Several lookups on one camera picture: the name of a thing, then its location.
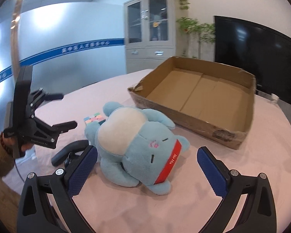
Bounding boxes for green potted plant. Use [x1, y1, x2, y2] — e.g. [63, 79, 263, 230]
[177, 17, 216, 59]

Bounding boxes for person's left hand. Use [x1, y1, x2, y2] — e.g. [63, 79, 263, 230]
[2, 136, 33, 152]

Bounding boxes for blue plush toy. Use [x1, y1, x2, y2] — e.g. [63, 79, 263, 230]
[84, 102, 190, 195]

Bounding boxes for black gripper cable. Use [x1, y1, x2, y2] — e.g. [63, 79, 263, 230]
[13, 157, 26, 184]

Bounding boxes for cardboard box tray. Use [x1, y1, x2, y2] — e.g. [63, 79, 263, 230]
[128, 56, 256, 149]

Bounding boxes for black tv screen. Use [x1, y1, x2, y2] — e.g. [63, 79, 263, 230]
[214, 16, 291, 105]

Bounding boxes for grey metal glass-door cabinet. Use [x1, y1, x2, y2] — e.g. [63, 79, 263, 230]
[124, 0, 188, 73]

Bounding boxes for pastel rubik's cube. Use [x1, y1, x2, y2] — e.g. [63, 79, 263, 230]
[83, 113, 106, 125]

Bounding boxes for black curved handle object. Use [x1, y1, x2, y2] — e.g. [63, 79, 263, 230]
[51, 140, 89, 168]

